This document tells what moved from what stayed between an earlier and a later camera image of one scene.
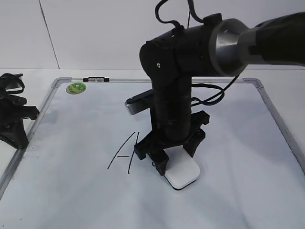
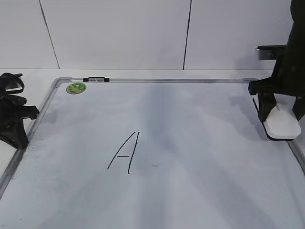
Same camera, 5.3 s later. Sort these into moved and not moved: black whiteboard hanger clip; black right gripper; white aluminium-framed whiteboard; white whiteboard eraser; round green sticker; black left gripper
Moved: white whiteboard eraser; black right gripper
Not moved: white aluminium-framed whiteboard; round green sticker; black whiteboard hanger clip; black left gripper
